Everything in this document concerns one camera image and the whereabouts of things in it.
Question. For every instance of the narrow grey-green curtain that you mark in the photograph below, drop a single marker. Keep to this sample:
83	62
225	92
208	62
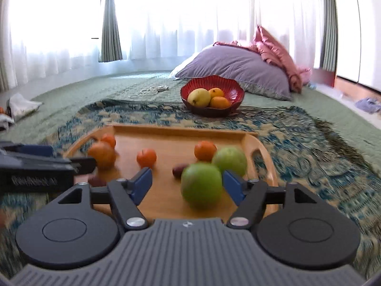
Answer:
110	20

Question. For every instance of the pink pillow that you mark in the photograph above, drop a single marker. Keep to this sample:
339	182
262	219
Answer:
276	55

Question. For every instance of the pale blue cloth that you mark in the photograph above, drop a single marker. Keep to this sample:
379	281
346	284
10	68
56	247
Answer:
367	105

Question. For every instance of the paisley patterned blanket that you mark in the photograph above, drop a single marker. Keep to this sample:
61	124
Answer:
297	155

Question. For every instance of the wide grey-green curtain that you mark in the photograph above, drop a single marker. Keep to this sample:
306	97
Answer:
4	71

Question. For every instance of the grey-green curtain beside wardrobe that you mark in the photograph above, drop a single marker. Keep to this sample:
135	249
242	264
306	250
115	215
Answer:
329	35

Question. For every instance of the white sheer curtain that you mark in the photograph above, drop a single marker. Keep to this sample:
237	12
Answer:
193	12

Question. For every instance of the small tangerine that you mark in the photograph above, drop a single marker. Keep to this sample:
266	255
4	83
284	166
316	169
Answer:
205	150
146	158
109	140

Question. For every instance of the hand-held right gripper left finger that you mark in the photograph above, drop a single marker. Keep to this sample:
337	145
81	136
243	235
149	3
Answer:
143	184

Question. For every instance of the white wardrobe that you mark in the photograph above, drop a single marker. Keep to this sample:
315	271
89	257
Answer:
357	29

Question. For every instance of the large orange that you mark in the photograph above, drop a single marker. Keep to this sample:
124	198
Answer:
102	155

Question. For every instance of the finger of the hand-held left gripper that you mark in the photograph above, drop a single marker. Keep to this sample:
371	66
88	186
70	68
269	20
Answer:
84	164
35	150

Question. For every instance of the red ribbed bowl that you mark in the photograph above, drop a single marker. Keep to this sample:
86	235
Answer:
230	89

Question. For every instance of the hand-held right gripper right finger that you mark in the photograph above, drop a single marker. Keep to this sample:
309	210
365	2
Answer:
233	185

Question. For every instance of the purple pillow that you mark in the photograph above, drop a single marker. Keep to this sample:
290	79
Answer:
238	65

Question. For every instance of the red date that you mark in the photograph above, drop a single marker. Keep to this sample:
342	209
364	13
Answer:
178	171
96	181

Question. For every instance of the green quilted bedspread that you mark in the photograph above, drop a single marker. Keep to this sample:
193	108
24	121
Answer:
104	88

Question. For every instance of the small pink cloth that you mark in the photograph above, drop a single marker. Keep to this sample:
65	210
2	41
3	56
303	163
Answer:
305	74

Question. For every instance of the green apple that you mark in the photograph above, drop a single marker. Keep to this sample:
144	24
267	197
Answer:
202	186
230	160

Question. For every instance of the white pillow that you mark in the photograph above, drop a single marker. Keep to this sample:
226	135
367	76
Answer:
187	62

